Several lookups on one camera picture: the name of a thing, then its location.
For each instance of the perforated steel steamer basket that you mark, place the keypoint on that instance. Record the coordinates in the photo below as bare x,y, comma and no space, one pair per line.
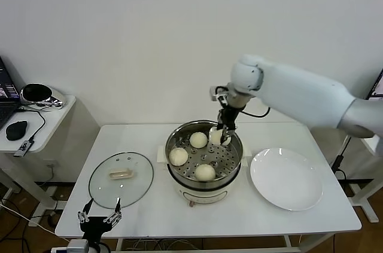
227,160

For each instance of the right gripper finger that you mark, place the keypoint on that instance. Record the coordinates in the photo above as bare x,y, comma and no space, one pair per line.
219,126
226,134

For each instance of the white wall outlet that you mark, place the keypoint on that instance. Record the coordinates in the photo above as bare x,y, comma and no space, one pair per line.
51,164

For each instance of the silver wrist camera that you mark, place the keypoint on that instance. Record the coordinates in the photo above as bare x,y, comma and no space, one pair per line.
215,93
77,246

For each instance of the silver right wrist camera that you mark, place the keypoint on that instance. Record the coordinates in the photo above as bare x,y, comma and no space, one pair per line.
215,93

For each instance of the white main table frame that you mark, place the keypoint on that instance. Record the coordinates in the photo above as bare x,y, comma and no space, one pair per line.
288,242

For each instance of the black computer mouse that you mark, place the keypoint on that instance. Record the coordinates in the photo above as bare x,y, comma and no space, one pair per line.
16,131

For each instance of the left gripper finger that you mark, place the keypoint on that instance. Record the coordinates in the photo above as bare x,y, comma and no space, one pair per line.
83,216
115,215

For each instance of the white round plate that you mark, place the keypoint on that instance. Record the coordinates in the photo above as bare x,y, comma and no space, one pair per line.
287,178

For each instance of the white floor power strip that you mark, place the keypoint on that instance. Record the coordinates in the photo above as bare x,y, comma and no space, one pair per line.
58,250

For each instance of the black laptop beside chrome helmet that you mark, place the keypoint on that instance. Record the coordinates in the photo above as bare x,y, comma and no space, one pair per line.
6,106

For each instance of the glass pot lid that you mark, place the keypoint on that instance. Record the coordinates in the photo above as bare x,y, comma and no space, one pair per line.
134,181

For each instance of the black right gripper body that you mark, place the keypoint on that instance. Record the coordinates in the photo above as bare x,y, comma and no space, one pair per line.
228,117

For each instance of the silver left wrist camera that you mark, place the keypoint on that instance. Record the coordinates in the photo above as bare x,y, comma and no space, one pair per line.
77,246

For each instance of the white steamed baozi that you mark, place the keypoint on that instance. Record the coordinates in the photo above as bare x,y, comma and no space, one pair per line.
198,140
178,156
205,173
215,138

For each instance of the white side table with mouse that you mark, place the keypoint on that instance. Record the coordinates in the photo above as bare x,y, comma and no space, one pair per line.
54,127

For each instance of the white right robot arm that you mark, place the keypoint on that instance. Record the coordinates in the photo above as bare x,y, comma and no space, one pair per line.
299,91

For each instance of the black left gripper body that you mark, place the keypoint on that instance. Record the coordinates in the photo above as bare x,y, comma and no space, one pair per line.
95,225

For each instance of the cream electric cooker base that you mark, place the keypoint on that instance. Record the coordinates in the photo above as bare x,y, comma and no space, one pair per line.
203,194

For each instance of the small grey usb hub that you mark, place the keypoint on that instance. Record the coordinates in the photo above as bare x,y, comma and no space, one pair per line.
24,147

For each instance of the white side table with label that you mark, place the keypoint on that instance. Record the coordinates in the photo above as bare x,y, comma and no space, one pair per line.
363,196

